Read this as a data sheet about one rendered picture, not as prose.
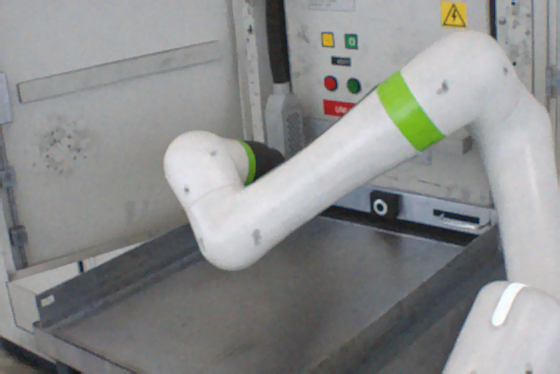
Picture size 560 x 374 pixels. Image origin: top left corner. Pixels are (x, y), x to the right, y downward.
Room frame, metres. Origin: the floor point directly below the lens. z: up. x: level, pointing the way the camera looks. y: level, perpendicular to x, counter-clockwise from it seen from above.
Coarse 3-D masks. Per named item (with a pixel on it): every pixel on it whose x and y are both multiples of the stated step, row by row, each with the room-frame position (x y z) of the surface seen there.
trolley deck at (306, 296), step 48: (288, 240) 1.67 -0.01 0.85; (336, 240) 1.64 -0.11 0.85; (384, 240) 1.62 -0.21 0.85; (144, 288) 1.49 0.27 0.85; (192, 288) 1.47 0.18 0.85; (240, 288) 1.46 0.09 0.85; (288, 288) 1.44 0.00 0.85; (336, 288) 1.42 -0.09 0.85; (384, 288) 1.40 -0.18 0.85; (480, 288) 1.37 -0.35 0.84; (48, 336) 1.33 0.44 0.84; (96, 336) 1.31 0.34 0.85; (144, 336) 1.30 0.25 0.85; (192, 336) 1.29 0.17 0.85; (240, 336) 1.27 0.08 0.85; (288, 336) 1.26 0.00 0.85; (336, 336) 1.25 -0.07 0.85; (432, 336) 1.24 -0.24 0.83
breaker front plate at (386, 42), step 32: (288, 0) 1.86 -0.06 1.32; (384, 0) 1.70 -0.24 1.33; (416, 0) 1.65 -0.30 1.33; (448, 0) 1.61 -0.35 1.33; (480, 0) 1.56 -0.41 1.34; (288, 32) 1.87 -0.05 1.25; (320, 32) 1.81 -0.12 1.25; (352, 32) 1.76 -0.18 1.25; (384, 32) 1.71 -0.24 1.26; (416, 32) 1.66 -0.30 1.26; (448, 32) 1.61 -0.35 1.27; (320, 64) 1.82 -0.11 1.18; (352, 64) 1.76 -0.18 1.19; (384, 64) 1.71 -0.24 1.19; (320, 96) 1.82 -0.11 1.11; (352, 96) 1.76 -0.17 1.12; (416, 160) 1.66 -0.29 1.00; (448, 160) 1.62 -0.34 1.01; (480, 160) 1.57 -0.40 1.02; (416, 192) 1.67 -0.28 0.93; (448, 192) 1.62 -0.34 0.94; (480, 192) 1.57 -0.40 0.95
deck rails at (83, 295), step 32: (128, 256) 1.52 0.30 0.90; (160, 256) 1.58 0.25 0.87; (192, 256) 1.61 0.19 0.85; (480, 256) 1.44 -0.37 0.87; (64, 288) 1.39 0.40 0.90; (96, 288) 1.45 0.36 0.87; (128, 288) 1.49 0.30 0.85; (416, 288) 1.26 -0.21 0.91; (448, 288) 1.34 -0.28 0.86; (64, 320) 1.37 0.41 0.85; (384, 320) 1.19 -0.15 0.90; (416, 320) 1.26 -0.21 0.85; (352, 352) 1.12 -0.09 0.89
